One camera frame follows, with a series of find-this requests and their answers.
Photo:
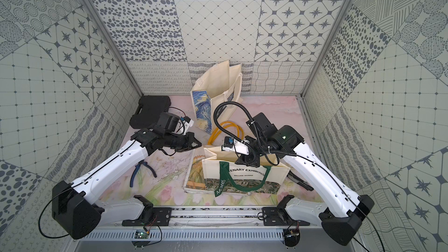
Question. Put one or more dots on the right round circuit board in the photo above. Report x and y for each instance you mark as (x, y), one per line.
(291, 237)

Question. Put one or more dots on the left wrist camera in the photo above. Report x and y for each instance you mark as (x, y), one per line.
(185, 123)

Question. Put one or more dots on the floral tulip table mat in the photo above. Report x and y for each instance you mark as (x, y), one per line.
(172, 169)

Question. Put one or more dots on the left green circuit board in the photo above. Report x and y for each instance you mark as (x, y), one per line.
(141, 239)

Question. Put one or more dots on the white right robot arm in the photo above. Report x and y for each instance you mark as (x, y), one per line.
(290, 147)

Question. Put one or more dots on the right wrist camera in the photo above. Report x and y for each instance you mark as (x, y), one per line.
(232, 145)

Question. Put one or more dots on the green-handled floral canvas bag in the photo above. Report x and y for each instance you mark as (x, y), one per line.
(223, 175)

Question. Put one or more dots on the yellow-handled cartoon canvas bag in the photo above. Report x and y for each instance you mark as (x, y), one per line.
(194, 181)

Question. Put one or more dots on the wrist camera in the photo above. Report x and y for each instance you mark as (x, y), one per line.
(185, 123)
(232, 145)

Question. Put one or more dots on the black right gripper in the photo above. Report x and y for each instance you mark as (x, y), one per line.
(248, 161)

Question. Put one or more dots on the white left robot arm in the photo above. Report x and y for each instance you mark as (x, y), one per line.
(91, 186)

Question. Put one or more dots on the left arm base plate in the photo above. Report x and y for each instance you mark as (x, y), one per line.
(159, 216)

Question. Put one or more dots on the starry night canvas bag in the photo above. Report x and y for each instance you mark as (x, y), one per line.
(220, 83)

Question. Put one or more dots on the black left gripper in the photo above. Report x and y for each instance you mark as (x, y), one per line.
(184, 142)

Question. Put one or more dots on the black plastic tool case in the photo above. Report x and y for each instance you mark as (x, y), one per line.
(148, 111)

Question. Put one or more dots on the aluminium mounting rail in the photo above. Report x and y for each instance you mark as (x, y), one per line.
(217, 217)

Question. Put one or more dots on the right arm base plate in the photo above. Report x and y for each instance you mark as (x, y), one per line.
(273, 216)

